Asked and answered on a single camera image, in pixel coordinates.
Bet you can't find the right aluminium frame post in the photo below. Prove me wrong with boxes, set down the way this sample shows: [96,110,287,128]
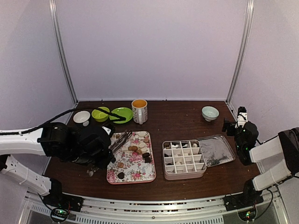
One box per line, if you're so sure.
[226,0,255,105]

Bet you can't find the left aluminium frame post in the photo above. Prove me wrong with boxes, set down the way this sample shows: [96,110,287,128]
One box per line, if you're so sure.
[49,0,78,104]

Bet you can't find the metal serving tongs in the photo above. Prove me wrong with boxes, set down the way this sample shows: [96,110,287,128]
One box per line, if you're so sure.
[87,130,132,177]

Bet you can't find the pale blue tea bowl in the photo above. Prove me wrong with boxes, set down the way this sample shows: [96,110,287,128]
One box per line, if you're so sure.
[201,106,220,122]

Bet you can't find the black white bowl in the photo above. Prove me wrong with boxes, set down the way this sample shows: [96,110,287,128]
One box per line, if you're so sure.
[73,111,91,127]

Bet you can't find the front aluminium rail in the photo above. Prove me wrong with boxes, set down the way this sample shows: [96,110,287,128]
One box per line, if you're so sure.
[17,188,290,224]

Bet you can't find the floral pink tray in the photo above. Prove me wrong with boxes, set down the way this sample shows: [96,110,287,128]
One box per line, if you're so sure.
[106,131,156,184]

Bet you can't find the aluminium frame post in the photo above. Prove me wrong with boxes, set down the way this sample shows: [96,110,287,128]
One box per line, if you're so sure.
[49,0,78,104]
[226,0,255,105]

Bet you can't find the pink divided tin box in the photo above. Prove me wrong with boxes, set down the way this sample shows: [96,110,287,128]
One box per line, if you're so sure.
[162,140,206,181]

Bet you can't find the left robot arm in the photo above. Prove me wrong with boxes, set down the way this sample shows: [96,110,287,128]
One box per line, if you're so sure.
[0,122,115,207]

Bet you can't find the green bowl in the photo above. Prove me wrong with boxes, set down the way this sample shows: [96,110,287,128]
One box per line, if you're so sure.
[92,110,109,122]

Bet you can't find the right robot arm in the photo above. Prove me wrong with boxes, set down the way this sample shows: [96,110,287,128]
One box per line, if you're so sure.
[222,115,299,206]

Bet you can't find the pink rabbit tin lid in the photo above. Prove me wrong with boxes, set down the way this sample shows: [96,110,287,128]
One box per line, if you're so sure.
[198,134,236,168]

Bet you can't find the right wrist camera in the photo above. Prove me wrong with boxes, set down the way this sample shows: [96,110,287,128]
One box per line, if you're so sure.
[235,106,248,128]

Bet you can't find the green plate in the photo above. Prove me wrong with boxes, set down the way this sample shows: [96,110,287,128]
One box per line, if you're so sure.
[109,107,133,124]

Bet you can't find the floral white mug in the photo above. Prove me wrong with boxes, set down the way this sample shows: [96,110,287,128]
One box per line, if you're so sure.
[131,99,148,125]

